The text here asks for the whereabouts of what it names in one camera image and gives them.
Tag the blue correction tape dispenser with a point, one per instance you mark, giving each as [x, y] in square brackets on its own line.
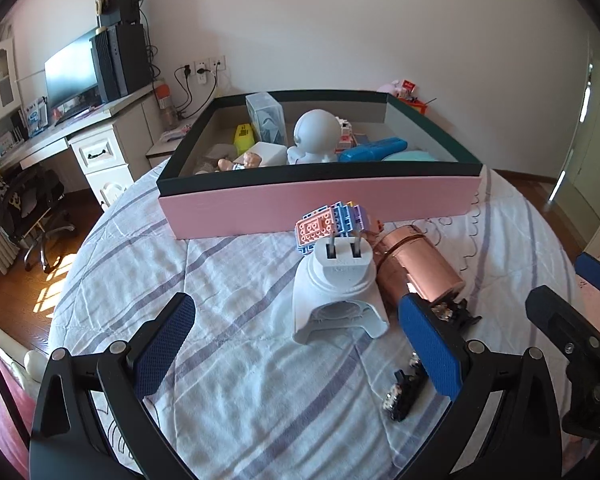
[372, 150]

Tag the black office chair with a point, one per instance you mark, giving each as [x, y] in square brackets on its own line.
[35, 200]

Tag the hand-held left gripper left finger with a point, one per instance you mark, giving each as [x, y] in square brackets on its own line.
[165, 340]

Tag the clear dental floss box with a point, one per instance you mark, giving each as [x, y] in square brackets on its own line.
[265, 115]

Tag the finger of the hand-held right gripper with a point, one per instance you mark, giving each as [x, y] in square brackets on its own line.
[597, 272]
[560, 315]

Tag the white computer desk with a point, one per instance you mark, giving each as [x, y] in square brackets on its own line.
[105, 155]

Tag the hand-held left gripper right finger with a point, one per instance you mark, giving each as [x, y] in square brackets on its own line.
[430, 345]

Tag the orange cap bottle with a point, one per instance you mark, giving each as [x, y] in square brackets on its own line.
[166, 107]

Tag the rose gold cylinder tin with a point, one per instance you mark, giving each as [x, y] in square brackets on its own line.
[415, 265]

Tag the wall power sockets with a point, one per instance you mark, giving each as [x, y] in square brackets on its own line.
[200, 67]

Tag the striped white quilt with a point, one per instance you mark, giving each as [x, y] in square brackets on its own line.
[230, 310]

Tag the yellow plastic toy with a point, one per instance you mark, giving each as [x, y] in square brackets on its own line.
[244, 139]

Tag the pink plush toy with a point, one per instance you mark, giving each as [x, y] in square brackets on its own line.
[392, 87]

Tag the small white box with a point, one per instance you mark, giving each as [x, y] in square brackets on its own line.
[271, 154]

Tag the baby doll figurine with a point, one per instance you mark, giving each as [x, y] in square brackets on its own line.
[250, 160]

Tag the colourful building block toy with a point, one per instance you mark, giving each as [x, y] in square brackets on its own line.
[320, 225]

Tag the white plug night light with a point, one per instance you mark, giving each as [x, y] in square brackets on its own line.
[335, 285]

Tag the white astronaut figurine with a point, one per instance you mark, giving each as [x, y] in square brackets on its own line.
[312, 132]

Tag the magenta bedspread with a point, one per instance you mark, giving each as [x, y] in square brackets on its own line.
[0, 400]

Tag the white bedside cabinet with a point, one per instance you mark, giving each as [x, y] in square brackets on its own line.
[167, 150]

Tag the black computer monitor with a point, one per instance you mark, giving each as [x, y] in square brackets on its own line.
[72, 70]

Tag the black binder clip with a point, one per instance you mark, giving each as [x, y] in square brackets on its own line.
[402, 395]

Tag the pink storage box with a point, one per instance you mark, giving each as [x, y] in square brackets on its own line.
[320, 205]

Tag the red storage box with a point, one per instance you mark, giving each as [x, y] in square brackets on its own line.
[415, 106]

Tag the white glass door cabinet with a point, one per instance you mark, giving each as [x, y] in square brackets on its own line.
[0, 80]

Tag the black speaker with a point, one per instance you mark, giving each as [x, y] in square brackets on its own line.
[117, 7]

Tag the black computer tower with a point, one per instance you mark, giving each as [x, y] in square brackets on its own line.
[125, 60]

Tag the blue package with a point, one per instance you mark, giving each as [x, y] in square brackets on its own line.
[36, 117]

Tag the white door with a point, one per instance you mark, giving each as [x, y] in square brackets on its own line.
[595, 160]

